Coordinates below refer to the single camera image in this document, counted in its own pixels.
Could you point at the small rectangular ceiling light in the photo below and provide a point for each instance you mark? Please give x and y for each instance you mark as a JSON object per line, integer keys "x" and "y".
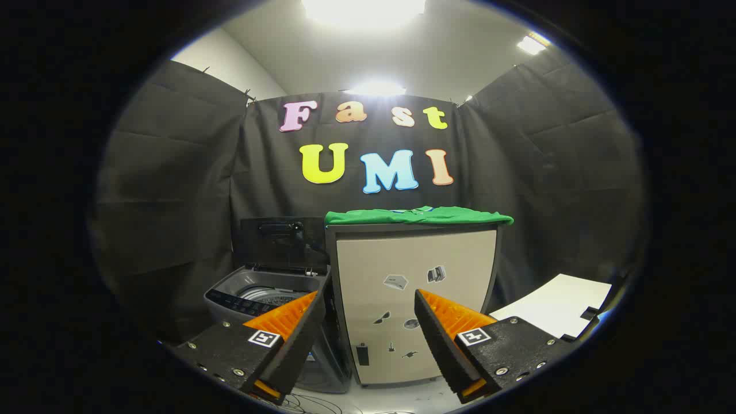
{"x": 532, "y": 45}

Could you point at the black backdrop cloth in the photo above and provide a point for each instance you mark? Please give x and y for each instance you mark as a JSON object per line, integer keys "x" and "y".
{"x": 276, "y": 190}

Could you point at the grey beige cabinet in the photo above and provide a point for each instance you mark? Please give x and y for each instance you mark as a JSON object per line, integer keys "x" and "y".
{"x": 374, "y": 259}

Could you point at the green polo shirt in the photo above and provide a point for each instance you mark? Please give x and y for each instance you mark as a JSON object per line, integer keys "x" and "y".
{"x": 414, "y": 217}

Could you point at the large ceiling light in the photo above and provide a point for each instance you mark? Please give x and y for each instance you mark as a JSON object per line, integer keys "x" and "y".
{"x": 362, "y": 11}

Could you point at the white flat board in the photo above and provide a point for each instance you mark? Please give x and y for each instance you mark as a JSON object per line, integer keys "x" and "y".
{"x": 558, "y": 305}

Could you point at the grey washing machine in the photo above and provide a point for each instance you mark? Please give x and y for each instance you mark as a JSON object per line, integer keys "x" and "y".
{"x": 227, "y": 299}

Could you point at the round ceiling light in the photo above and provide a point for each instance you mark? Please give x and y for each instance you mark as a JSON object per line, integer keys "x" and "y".
{"x": 376, "y": 88}

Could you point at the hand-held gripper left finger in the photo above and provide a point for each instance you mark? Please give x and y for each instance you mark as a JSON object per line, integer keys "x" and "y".
{"x": 299, "y": 339}

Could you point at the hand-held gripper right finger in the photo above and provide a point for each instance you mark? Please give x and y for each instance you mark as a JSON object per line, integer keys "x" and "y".
{"x": 440, "y": 345}

